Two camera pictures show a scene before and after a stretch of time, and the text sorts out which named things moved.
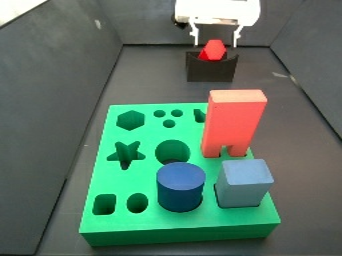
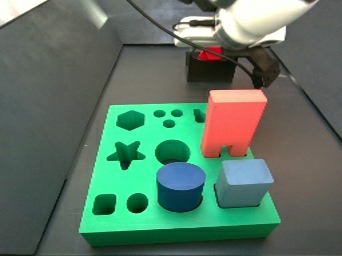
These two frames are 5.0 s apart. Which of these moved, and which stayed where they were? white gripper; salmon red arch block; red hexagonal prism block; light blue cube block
Moved: white gripper
Stayed: red hexagonal prism block; light blue cube block; salmon red arch block
